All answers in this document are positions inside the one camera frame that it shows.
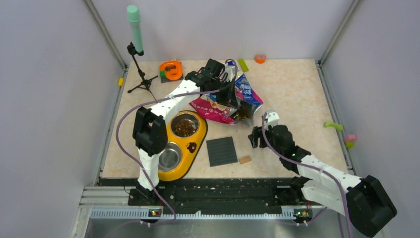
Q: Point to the small wooden block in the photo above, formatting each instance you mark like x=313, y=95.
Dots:
x=245, y=159

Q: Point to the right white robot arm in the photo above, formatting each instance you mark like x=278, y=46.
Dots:
x=362, y=201

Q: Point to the green lego brick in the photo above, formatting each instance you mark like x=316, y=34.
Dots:
x=243, y=65

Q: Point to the pink pet food bag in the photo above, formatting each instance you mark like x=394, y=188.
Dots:
x=240, y=106

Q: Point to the orange semicircle container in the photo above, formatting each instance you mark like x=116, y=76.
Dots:
x=260, y=58

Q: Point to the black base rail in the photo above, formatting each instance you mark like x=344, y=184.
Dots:
x=217, y=196

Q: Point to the pink green toy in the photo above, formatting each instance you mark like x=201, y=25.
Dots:
x=349, y=140

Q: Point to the orange tape dispenser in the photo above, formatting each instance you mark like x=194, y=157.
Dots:
x=171, y=71

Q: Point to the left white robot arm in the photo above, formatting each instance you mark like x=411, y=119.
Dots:
x=150, y=126

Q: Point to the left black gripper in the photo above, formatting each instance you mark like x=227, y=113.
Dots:
x=229, y=97

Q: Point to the green microphone on tripod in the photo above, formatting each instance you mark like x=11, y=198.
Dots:
x=136, y=48

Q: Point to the yellow double pet bowl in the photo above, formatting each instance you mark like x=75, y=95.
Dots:
x=186, y=133

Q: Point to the green bone toy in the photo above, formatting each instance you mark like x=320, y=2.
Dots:
x=336, y=126

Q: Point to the dark grey square baseplate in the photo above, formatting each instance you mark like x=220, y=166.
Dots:
x=221, y=151

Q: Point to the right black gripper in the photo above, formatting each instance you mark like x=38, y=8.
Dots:
x=257, y=132

